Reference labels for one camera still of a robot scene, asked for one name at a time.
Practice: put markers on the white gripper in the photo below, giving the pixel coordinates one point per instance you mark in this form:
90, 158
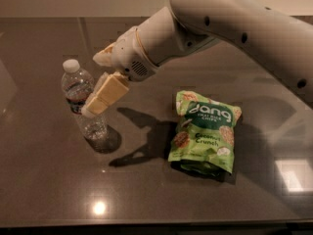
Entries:
129, 57

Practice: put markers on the clear plastic water bottle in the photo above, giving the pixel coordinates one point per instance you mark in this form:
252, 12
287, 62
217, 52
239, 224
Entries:
77, 85

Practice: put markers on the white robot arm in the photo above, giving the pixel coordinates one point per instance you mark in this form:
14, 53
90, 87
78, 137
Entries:
283, 45

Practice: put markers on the green Dang chips bag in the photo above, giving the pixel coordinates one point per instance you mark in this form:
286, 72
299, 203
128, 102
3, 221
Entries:
205, 139

